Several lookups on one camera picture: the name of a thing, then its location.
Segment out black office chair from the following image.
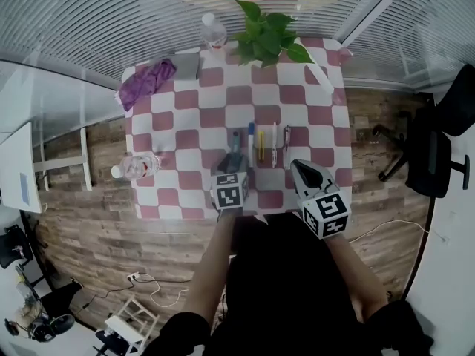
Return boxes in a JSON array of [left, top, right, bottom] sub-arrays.
[[372, 64, 475, 199]]

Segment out teal utility knife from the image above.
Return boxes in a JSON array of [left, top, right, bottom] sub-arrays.
[[230, 131, 243, 174]]

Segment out person's right forearm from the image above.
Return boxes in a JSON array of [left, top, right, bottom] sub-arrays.
[[326, 234, 389, 324]]

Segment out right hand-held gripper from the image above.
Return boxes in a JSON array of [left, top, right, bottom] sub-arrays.
[[289, 159, 353, 240]]

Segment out blue white pen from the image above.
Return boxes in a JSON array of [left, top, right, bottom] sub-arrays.
[[247, 122, 256, 168]]

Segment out short white looped cable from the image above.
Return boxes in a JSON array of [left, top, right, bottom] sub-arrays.
[[135, 272, 190, 309]]

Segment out black headset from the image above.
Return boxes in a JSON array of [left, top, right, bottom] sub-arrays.
[[27, 312, 76, 343]]

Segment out white wooden stool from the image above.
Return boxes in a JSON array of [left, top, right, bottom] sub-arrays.
[[94, 294, 160, 356]]

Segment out purple cloth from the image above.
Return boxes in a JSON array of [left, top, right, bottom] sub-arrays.
[[118, 58, 177, 111]]

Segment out long white floor cable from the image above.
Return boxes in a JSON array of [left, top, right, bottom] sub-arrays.
[[348, 219, 431, 244]]

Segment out white side table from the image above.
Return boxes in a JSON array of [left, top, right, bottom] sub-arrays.
[[0, 122, 94, 214]]

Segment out person's body in black clothing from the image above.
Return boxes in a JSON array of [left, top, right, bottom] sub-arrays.
[[142, 213, 435, 356]]

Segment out checkered table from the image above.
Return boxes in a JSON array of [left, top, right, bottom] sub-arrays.
[[117, 37, 353, 222]]

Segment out small black swivel chair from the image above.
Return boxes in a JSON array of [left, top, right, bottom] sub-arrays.
[[0, 225, 34, 270]]

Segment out grey flat pad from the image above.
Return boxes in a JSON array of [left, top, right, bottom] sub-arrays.
[[172, 53, 201, 81]]

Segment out clear plastic water bottle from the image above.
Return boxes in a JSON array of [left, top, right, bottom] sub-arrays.
[[200, 12, 228, 51], [111, 153, 163, 179]]

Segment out green potted plant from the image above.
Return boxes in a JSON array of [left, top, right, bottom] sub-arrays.
[[234, 0, 316, 68]]

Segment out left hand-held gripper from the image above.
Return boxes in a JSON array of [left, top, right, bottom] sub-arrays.
[[209, 153, 251, 212]]

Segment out blue paper sheet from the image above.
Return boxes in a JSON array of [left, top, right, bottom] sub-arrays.
[[19, 172, 30, 205]]

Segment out person's left forearm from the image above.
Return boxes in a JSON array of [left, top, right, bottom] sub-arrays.
[[187, 208, 238, 326]]

